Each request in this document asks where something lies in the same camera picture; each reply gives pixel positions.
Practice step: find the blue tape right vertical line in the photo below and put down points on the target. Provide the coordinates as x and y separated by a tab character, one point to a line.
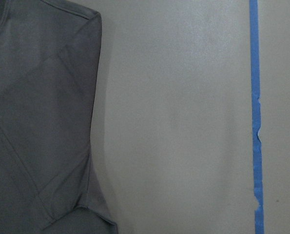
256	118

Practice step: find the dark brown t-shirt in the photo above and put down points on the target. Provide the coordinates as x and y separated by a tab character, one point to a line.
49	54

